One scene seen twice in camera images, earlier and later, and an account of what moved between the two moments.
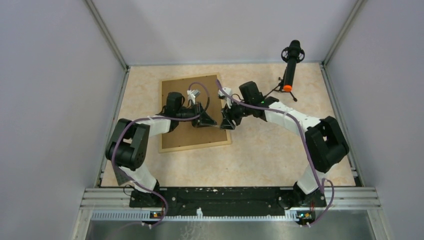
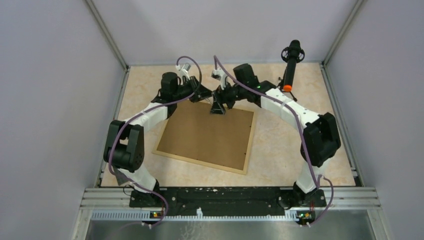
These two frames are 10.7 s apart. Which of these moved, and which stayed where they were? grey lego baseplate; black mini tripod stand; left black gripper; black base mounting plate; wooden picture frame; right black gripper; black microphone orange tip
Moved: wooden picture frame; left black gripper; right black gripper
Stayed: black base mounting plate; black microphone orange tip; black mini tripod stand; grey lego baseplate
